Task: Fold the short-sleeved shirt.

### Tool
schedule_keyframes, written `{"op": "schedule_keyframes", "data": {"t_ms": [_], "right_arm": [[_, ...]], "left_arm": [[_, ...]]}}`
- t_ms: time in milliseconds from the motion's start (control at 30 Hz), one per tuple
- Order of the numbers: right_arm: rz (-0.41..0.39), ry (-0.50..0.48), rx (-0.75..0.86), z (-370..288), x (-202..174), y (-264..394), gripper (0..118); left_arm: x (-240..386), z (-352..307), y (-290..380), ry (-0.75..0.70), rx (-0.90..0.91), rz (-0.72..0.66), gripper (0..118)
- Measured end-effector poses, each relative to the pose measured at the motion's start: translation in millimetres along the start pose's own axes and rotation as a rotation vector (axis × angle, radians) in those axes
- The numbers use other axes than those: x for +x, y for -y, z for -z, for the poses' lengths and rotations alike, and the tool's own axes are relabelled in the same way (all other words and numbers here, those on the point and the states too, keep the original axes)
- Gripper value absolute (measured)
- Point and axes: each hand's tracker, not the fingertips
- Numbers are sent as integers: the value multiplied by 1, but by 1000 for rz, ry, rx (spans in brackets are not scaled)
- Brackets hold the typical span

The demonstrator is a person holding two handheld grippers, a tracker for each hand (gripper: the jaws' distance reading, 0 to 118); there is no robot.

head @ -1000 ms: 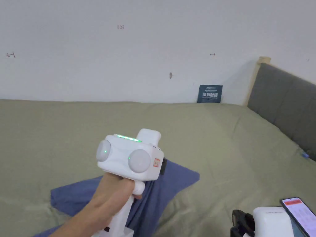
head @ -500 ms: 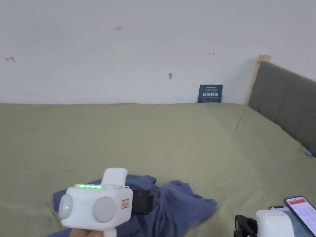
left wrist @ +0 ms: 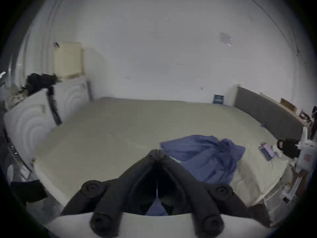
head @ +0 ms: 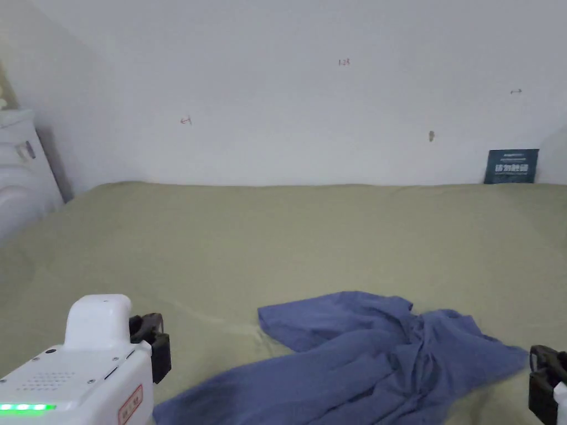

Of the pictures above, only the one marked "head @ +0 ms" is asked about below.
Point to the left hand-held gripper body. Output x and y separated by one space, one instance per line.
84 367

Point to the blue shirt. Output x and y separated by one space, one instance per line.
350 363

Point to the bed with pale green sheet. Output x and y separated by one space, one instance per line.
283 239

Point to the dark blue printed card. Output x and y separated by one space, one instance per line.
511 167

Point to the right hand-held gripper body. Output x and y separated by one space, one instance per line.
549 385

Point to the white washing machine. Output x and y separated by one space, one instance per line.
22 177

